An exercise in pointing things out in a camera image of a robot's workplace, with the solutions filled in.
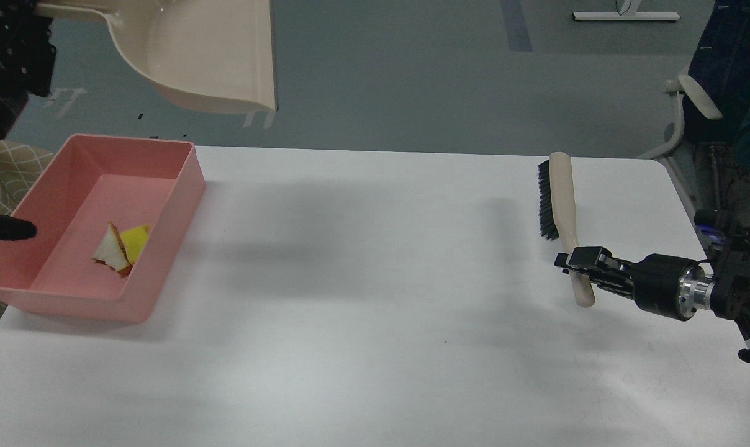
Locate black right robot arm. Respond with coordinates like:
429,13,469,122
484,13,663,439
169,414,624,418
554,210,750,363

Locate white office chair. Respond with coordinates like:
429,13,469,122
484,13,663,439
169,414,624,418
644,74,750,226

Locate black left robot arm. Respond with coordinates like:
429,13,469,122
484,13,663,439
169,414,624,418
0,1,57,240

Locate person in teal sweater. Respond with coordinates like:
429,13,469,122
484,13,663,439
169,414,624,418
685,1,750,227

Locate pink plastic bin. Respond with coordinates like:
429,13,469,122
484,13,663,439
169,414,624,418
0,135,206,323

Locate beige plastic dustpan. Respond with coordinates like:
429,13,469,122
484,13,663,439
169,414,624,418
35,1,278,114

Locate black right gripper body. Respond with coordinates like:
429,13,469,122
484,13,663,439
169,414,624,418
620,254,713,322

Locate beige hand brush black bristles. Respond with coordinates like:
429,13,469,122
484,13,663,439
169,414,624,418
537,152,597,309

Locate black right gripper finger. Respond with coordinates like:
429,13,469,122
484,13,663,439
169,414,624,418
554,246,626,273
584,272,630,296

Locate yellow sponge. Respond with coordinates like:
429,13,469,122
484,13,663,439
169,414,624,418
120,224,149,265

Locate white desk foot bar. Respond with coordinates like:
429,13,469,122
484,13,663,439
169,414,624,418
572,12,680,22

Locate beige checked cloth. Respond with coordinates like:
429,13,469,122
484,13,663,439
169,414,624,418
0,140,55,319

